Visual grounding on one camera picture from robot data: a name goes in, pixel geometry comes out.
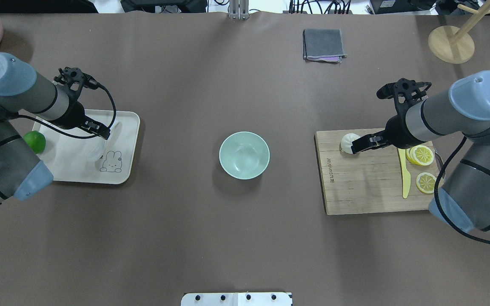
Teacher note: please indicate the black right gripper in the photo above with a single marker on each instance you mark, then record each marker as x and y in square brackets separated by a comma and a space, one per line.
[395, 131]

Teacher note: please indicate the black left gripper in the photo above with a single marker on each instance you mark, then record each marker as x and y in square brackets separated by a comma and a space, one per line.
[72, 117]

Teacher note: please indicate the white steamed bun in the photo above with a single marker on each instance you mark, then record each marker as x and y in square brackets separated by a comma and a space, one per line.
[346, 142]

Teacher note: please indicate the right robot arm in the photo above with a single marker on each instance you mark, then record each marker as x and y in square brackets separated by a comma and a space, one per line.
[461, 197]

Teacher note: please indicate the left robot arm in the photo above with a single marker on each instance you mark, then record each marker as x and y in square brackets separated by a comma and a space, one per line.
[54, 104]

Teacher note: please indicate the mint green bowl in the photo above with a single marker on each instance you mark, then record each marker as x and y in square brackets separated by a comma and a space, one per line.
[244, 155]

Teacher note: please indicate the cream rabbit tray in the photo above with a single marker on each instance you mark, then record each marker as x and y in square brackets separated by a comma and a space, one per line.
[65, 156]

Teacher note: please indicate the wooden cutting board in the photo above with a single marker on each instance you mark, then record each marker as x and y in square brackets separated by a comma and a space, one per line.
[367, 182]

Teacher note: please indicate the yellow plastic knife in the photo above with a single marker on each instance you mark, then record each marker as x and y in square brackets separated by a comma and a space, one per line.
[405, 174]

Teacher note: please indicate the lemon slice stack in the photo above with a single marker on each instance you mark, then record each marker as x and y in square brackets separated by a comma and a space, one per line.
[420, 155]

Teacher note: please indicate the green lime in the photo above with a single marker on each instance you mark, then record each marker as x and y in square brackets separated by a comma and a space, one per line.
[36, 141]

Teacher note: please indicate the grey folded cloth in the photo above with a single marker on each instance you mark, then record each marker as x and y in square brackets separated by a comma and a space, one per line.
[323, 45]

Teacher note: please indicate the wooden mug tree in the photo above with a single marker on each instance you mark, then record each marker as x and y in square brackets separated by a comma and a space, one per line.
[453, 44]

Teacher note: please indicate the lemon slice near handle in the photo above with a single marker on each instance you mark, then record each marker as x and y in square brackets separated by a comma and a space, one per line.
[425, 182]

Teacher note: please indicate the aluminium frame post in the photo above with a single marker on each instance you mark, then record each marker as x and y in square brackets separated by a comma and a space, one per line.
[238, 9]

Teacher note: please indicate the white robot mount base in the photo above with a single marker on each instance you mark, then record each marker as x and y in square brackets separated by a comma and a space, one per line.
[237, 299]

